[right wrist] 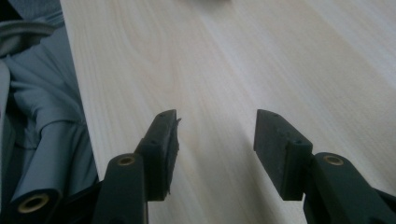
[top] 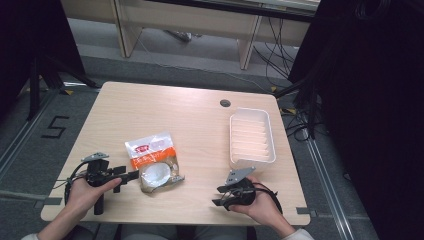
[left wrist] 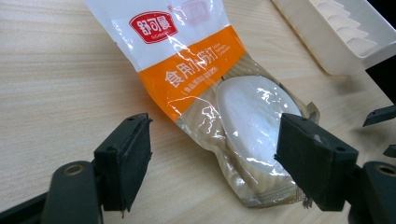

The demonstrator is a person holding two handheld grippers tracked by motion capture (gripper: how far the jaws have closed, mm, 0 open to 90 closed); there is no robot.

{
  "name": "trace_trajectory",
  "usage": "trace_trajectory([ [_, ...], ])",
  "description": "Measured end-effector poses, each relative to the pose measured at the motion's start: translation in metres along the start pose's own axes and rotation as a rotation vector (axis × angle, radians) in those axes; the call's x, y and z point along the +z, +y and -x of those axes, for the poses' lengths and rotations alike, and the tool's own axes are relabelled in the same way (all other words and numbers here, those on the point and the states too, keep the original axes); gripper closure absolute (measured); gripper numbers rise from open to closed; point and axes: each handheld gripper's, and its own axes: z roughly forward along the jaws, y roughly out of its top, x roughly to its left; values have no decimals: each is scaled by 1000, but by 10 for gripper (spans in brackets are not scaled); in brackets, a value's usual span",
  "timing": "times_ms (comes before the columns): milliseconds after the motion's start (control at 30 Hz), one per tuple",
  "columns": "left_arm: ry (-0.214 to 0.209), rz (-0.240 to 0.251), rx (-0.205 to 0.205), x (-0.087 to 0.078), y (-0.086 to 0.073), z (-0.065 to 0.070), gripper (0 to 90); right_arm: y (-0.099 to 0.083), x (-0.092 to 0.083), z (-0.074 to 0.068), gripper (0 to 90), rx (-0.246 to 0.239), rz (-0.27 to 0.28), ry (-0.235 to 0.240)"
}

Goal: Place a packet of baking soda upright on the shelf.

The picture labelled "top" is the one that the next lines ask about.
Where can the white plastic bin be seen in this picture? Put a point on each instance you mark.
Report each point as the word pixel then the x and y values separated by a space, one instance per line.
pixel 251 138

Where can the black tripod stand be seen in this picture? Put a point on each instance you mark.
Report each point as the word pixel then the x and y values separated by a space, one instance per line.
pixel 43 75

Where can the orange and white snack packet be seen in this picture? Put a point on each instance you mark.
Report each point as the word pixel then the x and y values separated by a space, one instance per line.
pixel 155 163

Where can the black curtain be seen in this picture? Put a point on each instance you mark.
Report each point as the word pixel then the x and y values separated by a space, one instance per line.
pixel 30 40
pixel 366 100

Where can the person's left hand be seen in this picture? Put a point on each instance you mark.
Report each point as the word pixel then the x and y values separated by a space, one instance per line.
pixel 85 195

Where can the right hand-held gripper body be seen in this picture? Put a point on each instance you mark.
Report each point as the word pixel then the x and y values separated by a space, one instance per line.
pixel 240 193

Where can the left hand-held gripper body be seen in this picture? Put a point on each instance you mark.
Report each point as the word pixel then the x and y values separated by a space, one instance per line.
pixel 97 173

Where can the person's right hand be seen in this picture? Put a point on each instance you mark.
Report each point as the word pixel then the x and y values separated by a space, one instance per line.
pixel 263 208

